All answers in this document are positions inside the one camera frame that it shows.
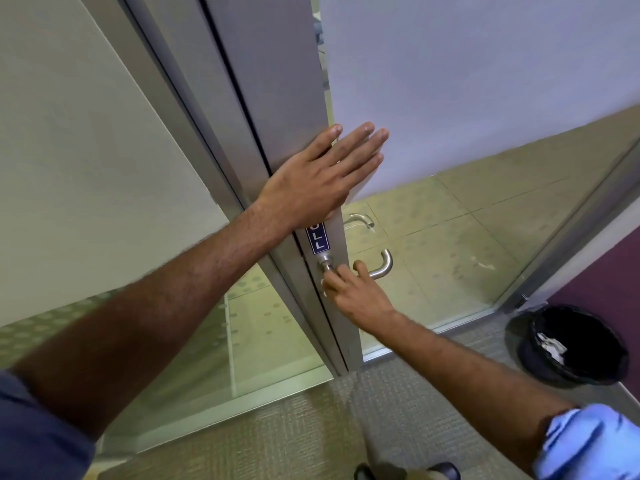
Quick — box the person's right forearm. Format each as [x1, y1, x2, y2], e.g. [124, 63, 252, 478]
[357, 310, 576, 475]

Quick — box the black trash bin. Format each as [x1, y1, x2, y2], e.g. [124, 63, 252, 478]
[504, 303, 631, 388]

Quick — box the grey metal door frame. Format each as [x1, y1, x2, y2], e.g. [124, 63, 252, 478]
[80, 0, 349, 378]

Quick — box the black shoe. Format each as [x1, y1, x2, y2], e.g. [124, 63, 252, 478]
[353, 462, 462, 480]

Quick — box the crumpled white paper waste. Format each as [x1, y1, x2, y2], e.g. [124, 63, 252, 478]
[534, 332, 569, 359]

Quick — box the person's right shirt sleeve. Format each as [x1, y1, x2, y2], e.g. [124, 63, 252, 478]
[531, 403, 640, 480]

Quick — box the person's left shirt sleeve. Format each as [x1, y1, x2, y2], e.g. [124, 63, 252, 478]
[0, 369, 97, 480]

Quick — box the person's shirt sleeve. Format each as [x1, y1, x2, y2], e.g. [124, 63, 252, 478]
[0, 369, 97, 480]
[531, 403, 640, 480]

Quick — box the grey framed glass door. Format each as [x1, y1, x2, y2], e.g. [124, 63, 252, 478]
[200, 0, 640, 376]

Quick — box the person's right hand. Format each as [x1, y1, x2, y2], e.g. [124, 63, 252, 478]
[321, 260, 399, 332]

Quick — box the person's left forearm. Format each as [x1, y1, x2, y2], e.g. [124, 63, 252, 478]
[10, 197, 301, 443]

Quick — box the blue door sign sticker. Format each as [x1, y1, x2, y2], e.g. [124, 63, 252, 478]
[305, 222, 329, 256]

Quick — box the person's left hand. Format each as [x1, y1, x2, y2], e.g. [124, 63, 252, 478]
[254, 121, 391, 228]

